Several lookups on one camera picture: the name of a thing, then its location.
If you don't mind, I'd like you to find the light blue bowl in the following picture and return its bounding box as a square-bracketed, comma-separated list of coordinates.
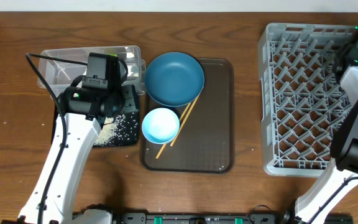
[142, 108, 180, 144]

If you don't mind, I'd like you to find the pile of white rice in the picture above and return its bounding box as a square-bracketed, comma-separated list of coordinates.
[93, 112, 140, 147]

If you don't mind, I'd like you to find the brown serving tray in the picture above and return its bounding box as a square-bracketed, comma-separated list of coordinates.
[140, 58, 234, 174]

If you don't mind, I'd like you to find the dark blue plate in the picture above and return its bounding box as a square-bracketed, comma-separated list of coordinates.
[144, 52, 205, 107]

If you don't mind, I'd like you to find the clear plastic waste bin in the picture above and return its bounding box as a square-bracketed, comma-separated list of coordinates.
[39, 45, 146, 96]

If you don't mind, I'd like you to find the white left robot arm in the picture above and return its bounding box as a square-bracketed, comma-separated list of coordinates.
[16, 52, 137, 223]

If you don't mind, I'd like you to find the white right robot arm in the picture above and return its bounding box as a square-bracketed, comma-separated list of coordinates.
[294, 25, 358, 223]

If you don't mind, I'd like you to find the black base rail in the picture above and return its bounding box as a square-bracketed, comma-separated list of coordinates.
[73, 205, 354, 224]

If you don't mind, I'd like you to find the wooden chopstick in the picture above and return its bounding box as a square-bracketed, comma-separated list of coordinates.
[170, 97, 198, 147]
[155, 95, 200, 160]

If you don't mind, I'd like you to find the black waste tray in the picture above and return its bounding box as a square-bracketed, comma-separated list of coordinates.
[50, 85, 140, 149]

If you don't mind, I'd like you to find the grey dishwasher rack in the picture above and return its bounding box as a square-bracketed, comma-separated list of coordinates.
[258, 23, 357, 177]

